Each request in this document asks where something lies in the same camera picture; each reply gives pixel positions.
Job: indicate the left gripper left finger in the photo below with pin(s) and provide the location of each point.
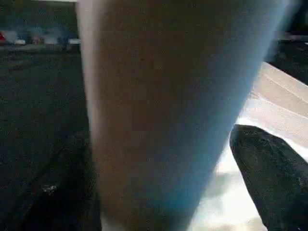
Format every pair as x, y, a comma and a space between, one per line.
53, 192

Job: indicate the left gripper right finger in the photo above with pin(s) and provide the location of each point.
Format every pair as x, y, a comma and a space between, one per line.
274, 178

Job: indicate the white plastic table top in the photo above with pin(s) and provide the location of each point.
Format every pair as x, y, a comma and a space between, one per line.
269, 106

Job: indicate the white plastic table leg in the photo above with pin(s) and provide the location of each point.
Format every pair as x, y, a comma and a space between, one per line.
178, 106

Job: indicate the red bottle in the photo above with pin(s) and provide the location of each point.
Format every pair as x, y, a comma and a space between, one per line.
2, 37

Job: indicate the white glass-door cabinet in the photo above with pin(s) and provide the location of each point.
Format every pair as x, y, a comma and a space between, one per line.
38, 21

